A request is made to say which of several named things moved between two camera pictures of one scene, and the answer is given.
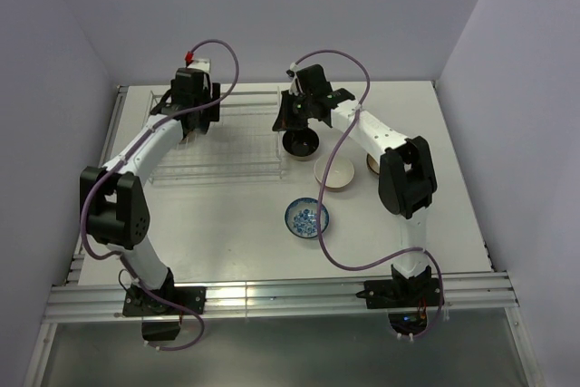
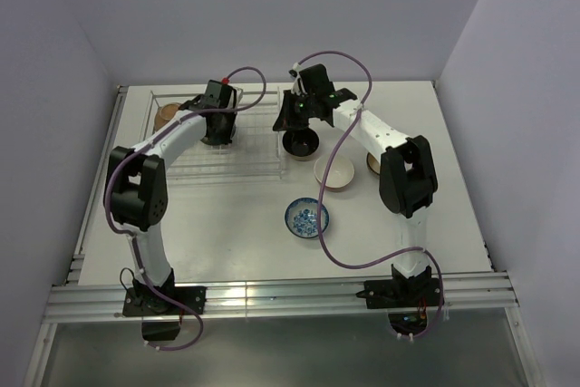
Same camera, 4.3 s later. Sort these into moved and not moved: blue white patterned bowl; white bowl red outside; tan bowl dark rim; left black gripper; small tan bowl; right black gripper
Moved: tan bowl dark rim; left black gripper
Not moved: blue white patterned bowl; white bowl red outside; right black gripper; small tan bowl
